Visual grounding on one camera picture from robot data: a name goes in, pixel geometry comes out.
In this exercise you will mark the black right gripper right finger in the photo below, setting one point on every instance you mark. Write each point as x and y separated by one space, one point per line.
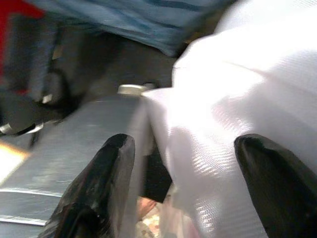
280 188

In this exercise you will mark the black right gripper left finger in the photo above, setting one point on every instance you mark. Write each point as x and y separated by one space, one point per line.
99 188

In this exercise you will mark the white shiny garment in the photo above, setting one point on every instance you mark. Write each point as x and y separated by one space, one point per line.
235 104

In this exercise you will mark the black cloth piece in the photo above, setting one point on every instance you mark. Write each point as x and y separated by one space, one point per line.
156 178

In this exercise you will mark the pink patterned cloth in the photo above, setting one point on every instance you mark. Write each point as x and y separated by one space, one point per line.
153 220

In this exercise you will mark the blue striped cloth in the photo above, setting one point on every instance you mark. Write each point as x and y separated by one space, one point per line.
148 22

